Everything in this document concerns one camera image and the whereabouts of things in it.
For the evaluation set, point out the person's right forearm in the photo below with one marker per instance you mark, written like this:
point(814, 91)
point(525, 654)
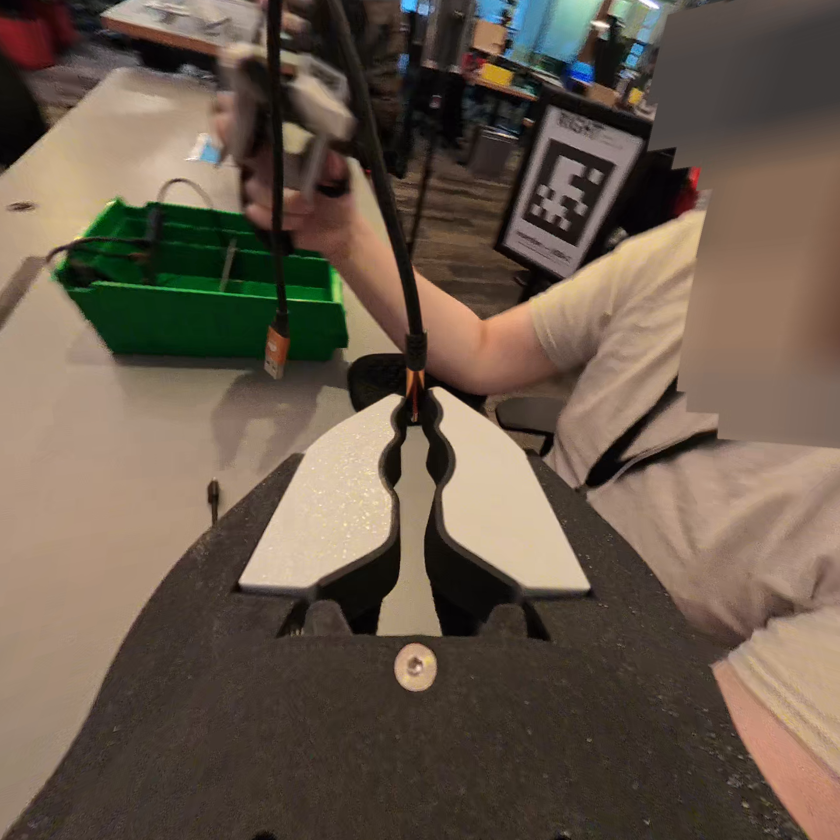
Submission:
point(472, 348)

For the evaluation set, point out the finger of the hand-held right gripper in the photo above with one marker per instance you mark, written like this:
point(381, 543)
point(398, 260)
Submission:
point(241, 98)

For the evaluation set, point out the round desk grommet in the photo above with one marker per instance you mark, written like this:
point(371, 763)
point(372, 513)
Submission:
point(19, 206)

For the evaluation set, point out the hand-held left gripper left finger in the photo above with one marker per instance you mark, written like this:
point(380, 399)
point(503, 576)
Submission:
point(321, 518)

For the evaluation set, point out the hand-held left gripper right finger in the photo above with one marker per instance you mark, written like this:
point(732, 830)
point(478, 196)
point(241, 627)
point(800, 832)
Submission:
point(505, 512)

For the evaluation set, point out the blue and white packet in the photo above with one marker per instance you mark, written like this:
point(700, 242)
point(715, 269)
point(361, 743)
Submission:
point(207, 152)

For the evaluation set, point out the grey waste bin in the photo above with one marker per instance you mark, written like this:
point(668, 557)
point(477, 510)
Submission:
point(492, 154)

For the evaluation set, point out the wooden background table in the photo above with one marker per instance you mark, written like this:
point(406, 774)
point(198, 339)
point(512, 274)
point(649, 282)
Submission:
point(164, 29)

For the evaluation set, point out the black and white marker sign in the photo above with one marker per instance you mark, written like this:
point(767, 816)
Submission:
point(571, 190)

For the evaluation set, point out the person's right hand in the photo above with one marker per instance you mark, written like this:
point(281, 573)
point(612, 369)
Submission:
point(308, 223)

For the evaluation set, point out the green plastic bin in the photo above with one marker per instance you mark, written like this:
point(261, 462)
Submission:
point(197, 321)

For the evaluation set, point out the person's torso in beige shirt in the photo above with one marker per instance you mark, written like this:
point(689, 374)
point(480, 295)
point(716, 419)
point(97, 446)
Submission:
point(689, 538)

